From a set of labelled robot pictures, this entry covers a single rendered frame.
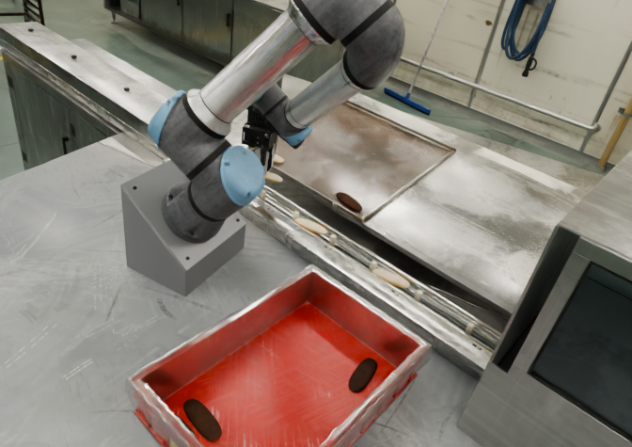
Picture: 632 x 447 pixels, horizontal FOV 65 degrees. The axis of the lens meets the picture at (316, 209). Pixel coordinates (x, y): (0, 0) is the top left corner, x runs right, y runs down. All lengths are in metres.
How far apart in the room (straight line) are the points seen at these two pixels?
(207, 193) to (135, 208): 0.18
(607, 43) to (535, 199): 3.23
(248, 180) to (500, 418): 0.65
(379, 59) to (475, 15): 4.19
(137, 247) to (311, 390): 0.51
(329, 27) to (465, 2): 4.26
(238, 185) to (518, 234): 0.81
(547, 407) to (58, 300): 0.98
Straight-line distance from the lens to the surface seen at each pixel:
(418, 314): 1.20
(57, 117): 2.44
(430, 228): 1.43
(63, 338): 1.16
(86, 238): 1.40
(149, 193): 1.18
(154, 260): 1.21
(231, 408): 1.01
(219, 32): 4.85
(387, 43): 0.94
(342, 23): 0.93
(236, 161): 1.04
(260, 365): 1.07
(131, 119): 1.86
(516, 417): 1.00
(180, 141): 1.04
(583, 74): 4.83
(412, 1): 5.44
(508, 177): 1.70
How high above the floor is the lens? 1.65
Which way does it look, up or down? 33 degrees down
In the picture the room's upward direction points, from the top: 10 degrees clockwise
